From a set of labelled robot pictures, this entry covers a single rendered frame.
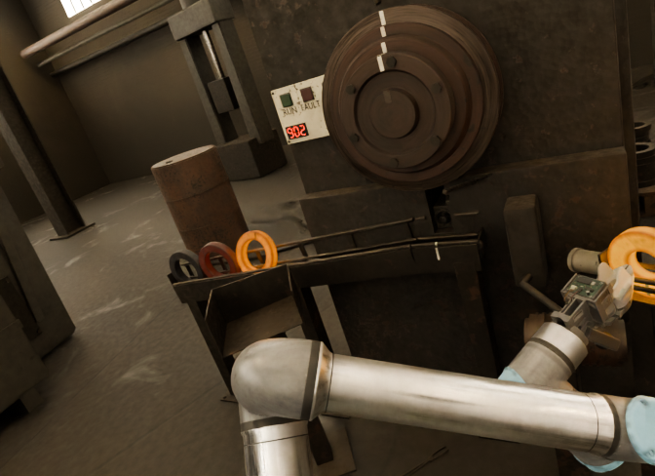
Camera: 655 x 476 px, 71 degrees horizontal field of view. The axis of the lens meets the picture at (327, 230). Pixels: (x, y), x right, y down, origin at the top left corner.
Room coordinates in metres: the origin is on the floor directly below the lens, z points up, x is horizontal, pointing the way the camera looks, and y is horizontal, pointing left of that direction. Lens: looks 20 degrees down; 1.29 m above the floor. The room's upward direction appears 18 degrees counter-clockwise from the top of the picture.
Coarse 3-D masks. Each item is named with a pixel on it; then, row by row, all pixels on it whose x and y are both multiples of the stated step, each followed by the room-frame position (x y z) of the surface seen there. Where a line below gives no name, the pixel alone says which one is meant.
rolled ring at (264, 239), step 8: (248, 232) 1.65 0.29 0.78; (256, 232) 1.63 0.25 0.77; (264, 232) 1.64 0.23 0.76; (240, 240) 1.67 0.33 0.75; (248, 240) 1.65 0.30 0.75; (256, 240) 1.62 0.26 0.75; (264, 240) 1.60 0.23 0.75; (272, 240) 1.61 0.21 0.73; (240, 248) 1.66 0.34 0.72; (264, 248) 1.59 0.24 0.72; (272, 248) 1.58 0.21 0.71; (240, 256) 1.66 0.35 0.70; (272, 256) 1.57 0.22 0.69; (240, 264) 1.65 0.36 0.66; (248, 264) 1.65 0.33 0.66; (264, 264) 1.58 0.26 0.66; (272, 264) 1.57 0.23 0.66
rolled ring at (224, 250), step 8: (208, 248) 1.71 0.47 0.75; (216, 248) 1.68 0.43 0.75; (224, 248) 1.68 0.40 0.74; (200, 256) 1.74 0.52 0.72; (208, 256) 1.74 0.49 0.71; (224, 256) 1.67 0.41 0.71; (232, 256) 1.67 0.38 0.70; (200, 264) 1.75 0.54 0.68; (208, 264) 1.74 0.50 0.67; (232, 264) 1.66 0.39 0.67; (208, 272) 1.73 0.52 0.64; (216, 272) 1.74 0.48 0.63; (232, 272) 1.67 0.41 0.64
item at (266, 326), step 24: (288, 264) 1.37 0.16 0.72; (216, 288) 1.37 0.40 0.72; (240, 288) 1.37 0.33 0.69; (264, 288) 1.37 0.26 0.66; (288, 288) 1.38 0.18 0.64; (216, 312) 1.31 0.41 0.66; (240, 312) 1.37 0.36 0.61; (264, 312) 1.33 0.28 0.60; (288, 312) 1.27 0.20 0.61; (216, 336) 1.20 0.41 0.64; (240, 336) 1.25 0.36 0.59; (264, 336) 1.19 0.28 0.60; (312, 432) 1.24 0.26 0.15; (336, 432) 1.36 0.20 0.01; (312, 456) 1.29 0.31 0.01; (336, 456) 1.25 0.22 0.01
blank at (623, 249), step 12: (636, 228) 0.83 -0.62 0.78; (648, 228) 0.81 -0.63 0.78; (612, 240) 0.86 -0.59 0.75; (624, 240) 0.83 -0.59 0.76; (636, 240) 0.81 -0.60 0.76; (648, 240) 0.79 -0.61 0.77; (612, 252) 0.86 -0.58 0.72; (624, 252) 0.84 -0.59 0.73; (648, 252) 0.79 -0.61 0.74; (612, 264) 0.86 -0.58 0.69; (624, 264) 0.84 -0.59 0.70; (636, 264) 0.83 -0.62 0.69; (636, 276) 0.82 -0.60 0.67; (648, 276) 0.80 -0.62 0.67
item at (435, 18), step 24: (360, 24) 1.22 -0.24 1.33; (384, 24) 1.19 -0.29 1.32; (432, 24) 1.13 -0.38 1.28; (456, 24) 1.10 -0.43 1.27; (336, 48) 1.27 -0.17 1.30; (480, 48) 1.08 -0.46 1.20; (480, 72) 1.08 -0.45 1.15; (336, 144) 1.31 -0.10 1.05; (480, 144) 1.10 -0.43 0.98; (360, 168) 1.28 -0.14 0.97; (456, 168) 1.14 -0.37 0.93
